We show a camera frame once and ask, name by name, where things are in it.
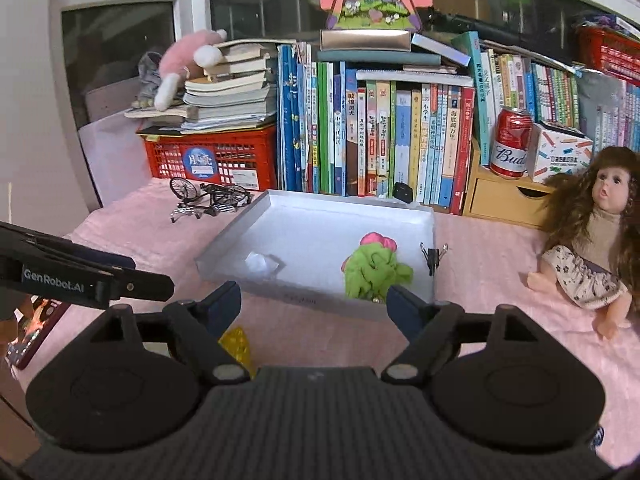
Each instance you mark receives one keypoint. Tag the stack of lying books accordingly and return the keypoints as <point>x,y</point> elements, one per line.
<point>225,95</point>

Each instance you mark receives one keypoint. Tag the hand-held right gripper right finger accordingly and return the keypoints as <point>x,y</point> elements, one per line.
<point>404,310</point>

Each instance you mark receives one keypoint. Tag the row of upright picture books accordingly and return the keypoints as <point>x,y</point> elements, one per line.
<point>380,135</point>

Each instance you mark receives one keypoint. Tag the black plastic object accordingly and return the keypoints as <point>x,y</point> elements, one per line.
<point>460,22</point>

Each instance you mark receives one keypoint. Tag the white shallow tray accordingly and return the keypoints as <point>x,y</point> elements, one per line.
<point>320,230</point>

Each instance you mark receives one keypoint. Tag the small black object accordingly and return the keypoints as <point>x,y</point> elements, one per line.
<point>402,191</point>

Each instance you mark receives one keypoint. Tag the wooden drawer box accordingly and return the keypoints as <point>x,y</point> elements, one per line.
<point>495,195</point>

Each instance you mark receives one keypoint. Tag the small clear plastic bag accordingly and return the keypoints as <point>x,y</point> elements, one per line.
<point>260,262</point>

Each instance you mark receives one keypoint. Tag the yellow sequin plush toy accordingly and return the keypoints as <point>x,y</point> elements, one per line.
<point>237,347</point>

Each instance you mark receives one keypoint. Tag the green and pink plush toy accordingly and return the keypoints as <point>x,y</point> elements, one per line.
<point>372,270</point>

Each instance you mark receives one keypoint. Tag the black binder clip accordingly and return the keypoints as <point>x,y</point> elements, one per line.
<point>431,257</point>

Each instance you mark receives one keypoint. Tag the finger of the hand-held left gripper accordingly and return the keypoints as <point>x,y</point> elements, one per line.
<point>142,286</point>
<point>107,259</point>

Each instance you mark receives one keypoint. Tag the red drink can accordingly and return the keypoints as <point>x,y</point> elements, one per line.
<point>511,142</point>

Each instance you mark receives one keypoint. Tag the white panel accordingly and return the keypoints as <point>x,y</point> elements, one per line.
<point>115,160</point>

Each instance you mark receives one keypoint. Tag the pink plush rabbit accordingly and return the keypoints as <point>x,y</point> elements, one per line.
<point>180,60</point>

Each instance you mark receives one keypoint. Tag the row of thin upright books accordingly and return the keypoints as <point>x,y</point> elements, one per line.
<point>515,85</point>

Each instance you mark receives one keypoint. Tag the dark red framed board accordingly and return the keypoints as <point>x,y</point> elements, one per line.
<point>40,325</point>

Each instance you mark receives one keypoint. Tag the white flat book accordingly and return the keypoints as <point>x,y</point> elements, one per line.
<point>440,47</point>

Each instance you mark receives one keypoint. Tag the grey plush toy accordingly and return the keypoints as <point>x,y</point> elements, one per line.
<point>148,75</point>

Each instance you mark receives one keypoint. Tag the brown-haired doll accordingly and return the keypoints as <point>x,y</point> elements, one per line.
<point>595,230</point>

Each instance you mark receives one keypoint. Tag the red plastic basket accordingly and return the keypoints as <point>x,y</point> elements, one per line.
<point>612,52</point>

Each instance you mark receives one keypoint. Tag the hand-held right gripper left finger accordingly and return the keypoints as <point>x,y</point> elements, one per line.
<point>226,305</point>

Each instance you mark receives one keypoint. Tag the white window frame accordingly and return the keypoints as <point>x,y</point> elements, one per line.
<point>185,10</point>

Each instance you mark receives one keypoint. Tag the white printed cardboard box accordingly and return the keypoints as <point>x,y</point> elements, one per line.
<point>560,152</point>

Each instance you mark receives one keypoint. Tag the miniature black bicycle model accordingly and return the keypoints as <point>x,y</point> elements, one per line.
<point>215,197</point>

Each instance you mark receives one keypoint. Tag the silver metal tin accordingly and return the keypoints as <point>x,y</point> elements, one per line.
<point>365,40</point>

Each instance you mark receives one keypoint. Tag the grey pouch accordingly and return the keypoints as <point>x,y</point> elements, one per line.
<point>597,97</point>

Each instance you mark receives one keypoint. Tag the red plastic crate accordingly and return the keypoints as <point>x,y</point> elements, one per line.
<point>225,152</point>

